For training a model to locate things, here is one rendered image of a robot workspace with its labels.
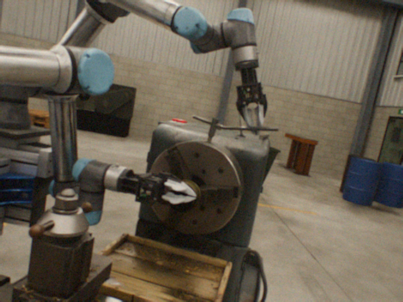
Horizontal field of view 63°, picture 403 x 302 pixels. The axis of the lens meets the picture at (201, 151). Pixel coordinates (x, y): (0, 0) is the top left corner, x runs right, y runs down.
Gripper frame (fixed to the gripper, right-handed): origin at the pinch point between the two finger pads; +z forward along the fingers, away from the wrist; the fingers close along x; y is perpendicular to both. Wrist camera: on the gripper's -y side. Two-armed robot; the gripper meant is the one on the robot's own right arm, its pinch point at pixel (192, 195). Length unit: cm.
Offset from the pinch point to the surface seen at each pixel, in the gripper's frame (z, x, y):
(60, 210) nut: -10.3, 5.3, 44.4
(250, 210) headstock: 15.5, -9.3, -31.2
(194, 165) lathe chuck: -4.4, 5.5, -14.9
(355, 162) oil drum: 178, -32, -626
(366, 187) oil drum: 205, -76, -614
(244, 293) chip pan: 20, -56, -59
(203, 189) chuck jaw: 1.5, 0.5, -7.2
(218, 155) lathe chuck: 2.7, 10.5, -15.1
